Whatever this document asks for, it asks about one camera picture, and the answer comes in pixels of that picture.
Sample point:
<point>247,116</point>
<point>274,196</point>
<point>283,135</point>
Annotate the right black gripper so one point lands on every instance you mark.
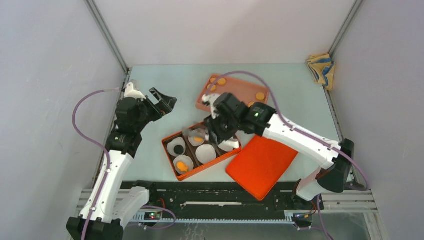
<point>216,125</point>

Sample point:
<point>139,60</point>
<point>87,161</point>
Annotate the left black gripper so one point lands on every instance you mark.
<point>164,106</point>

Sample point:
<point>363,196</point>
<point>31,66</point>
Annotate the pink cookie tray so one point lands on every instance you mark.
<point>245,91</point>

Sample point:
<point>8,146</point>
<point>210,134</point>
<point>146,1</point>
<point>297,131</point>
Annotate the black round cookie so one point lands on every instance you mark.
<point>179,150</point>

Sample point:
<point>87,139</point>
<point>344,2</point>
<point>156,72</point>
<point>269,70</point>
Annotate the orange compartment box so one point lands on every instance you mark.
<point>190,152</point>

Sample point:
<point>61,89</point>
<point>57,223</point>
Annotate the orange box lid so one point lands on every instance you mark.
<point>260,165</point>

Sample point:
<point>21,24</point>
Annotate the orange fish cookie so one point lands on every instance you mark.
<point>182,167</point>

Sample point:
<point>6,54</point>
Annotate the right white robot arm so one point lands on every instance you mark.
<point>333,158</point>

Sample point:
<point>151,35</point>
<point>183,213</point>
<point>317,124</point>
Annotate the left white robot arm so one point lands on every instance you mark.
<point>101,218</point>

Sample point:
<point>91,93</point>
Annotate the white paper cup liner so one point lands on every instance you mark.
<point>186,159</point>
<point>229,145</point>
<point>205,153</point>
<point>173,143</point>
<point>199,132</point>

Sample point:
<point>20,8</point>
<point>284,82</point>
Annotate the yellow blue cloth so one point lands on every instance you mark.
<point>322,68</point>

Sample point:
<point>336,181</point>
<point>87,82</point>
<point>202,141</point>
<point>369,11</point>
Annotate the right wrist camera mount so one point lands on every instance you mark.
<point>209,99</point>

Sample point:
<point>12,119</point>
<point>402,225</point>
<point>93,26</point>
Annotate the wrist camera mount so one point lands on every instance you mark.
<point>209,99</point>
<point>131,91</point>

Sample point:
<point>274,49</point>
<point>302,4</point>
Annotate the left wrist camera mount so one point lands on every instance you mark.
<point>131,91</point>

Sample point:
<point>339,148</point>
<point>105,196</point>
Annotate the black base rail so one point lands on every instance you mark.
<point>225,201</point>

